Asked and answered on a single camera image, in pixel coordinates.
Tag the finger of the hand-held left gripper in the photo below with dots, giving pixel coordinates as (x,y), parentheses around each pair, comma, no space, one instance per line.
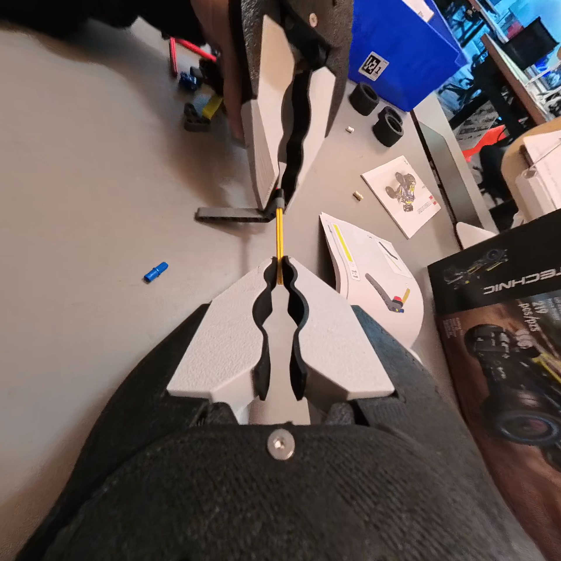
(317,109)
(267,109)

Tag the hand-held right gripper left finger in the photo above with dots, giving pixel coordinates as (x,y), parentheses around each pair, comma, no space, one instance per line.
(219,346)

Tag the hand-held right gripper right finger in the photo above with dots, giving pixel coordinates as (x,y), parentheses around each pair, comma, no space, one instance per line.
(337,346)

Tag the black lego beam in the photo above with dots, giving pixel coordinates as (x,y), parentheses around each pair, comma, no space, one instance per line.
(228,214)

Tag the yellow lego axle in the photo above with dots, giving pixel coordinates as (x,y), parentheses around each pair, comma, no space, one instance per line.
(279,236)

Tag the person's left forearm black sleeve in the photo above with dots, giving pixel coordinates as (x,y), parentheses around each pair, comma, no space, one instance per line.
(87,11)

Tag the black lego tire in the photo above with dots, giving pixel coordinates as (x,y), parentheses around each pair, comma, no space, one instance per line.
(387,131)
(363,98)
(391,115)

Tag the yellow lego piece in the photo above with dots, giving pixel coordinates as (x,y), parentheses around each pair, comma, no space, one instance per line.
(212,106)

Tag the black angled lego piece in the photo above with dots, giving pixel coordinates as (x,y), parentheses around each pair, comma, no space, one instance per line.
(192,120)

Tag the small blue lego piece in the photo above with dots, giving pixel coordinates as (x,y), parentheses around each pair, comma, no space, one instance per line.
(189,79)

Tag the open lego instruction booklet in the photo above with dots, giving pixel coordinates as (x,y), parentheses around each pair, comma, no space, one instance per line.
(372,267)

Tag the blue lego pin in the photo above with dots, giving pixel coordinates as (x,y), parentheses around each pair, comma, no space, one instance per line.
(155,272)

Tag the red lego axle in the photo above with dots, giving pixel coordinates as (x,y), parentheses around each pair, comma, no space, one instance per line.
(173,57)

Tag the small lego instruction booklet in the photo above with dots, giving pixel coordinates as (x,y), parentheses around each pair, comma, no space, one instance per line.
(401,197)

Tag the black lego set box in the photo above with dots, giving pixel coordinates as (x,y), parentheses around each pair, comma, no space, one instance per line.
(504,350)

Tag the blue plastic bin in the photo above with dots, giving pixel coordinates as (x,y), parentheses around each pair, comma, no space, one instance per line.
(407,48)

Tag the white papers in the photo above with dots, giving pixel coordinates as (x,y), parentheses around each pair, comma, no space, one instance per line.
(418,8)

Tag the grey metal panel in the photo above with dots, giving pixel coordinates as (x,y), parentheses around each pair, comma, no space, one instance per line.
(456,184)

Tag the orange plastic object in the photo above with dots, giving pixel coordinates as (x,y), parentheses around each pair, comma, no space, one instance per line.
(484,140)

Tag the wooden office desk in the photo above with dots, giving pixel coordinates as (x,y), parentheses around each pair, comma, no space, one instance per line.
(512,74)

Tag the cardboard box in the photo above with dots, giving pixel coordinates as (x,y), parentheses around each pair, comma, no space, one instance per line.
(510,175)

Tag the white printed sheets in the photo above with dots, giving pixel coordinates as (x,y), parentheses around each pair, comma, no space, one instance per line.
(541,175)

